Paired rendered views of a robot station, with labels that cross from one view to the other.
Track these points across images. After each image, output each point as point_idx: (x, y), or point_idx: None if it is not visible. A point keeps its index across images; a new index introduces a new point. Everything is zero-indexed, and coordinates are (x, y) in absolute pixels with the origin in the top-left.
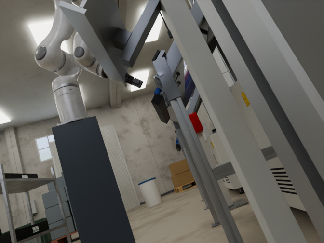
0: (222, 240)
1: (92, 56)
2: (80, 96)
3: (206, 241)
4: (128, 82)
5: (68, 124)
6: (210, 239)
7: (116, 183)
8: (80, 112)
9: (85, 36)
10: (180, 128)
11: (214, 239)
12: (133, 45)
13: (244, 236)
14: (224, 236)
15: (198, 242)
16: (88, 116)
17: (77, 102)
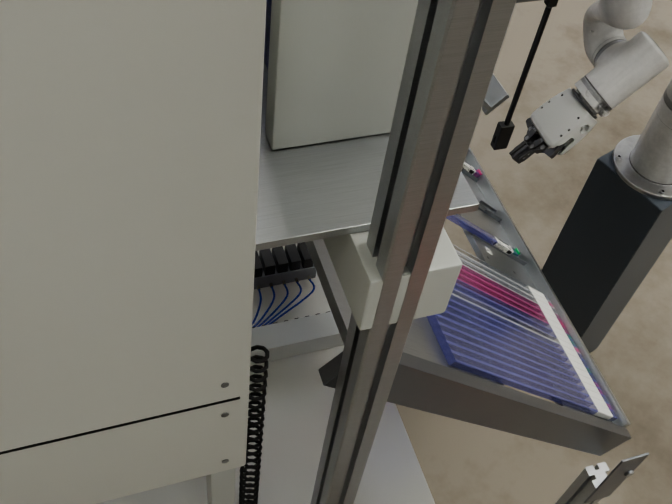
0: (451, 448)
1: (590, 59)
2: (655, 121)
3: (491, 472)
4: (542, 144)
5: None
6: (482, 473)
7: (554, 244)
8: (636, 143)
9: None
10: (591, 465)
11: (473, 469)
12: None
13: (408, 435)
14: (454, 471)
15: (511, 478)
16: (613, 155)
17: (646, 126)
